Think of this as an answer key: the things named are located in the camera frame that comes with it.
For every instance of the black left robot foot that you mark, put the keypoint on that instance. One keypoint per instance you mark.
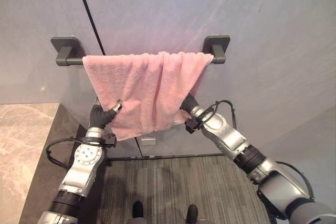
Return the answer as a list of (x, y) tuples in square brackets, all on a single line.
[(137, 209)]

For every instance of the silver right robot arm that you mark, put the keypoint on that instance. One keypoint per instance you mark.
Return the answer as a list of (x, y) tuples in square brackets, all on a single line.
[(249, 161)]

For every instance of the dark grey towel bar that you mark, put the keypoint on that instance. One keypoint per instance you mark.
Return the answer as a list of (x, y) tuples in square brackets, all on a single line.
[(63, 53)]

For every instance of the black robot foot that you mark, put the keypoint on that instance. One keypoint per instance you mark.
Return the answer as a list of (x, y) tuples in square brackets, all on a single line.
[(137, 209), (192, 213)]

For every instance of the pink towel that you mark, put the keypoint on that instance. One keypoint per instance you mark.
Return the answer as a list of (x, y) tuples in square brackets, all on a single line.
[(141, 90)]

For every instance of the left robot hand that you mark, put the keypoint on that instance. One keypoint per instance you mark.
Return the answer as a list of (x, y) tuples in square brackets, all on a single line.
[(101, 117)]

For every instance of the small silver wall bracket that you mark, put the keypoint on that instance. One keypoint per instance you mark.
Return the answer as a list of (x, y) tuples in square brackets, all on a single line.
[(148, 139)]

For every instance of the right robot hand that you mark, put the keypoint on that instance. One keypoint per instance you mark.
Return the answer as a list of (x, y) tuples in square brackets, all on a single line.
[(188, 104)]

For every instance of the marble sink counter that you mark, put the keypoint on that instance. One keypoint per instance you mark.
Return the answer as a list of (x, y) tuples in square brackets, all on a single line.
[(23, 161)]

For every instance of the black right robot foot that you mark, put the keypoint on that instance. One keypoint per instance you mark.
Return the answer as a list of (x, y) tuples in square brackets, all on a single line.
[(192, 213)]

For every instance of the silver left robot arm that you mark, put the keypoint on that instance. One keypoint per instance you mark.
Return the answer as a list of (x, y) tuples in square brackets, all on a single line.
[(78, 166)]

